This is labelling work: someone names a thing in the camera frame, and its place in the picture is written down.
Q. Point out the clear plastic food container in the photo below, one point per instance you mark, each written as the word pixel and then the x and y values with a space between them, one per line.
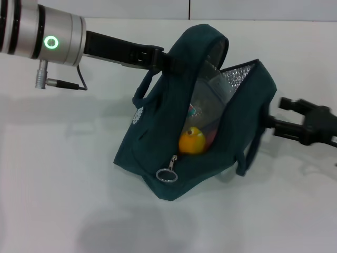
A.
pixel 208 110

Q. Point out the yellow toy banana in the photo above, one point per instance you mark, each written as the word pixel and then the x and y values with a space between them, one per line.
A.
pixel 192 143

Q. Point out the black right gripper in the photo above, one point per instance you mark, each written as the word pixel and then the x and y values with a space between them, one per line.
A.
pixel 322 129

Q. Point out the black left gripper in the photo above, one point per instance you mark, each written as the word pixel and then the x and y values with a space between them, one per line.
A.
pixel 121 52

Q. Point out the dark teal insulated lunch bag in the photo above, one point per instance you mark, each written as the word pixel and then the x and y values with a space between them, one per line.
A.
pixel 152 153

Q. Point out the pink toy peach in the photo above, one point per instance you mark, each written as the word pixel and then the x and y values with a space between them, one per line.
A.
pixel 211 138

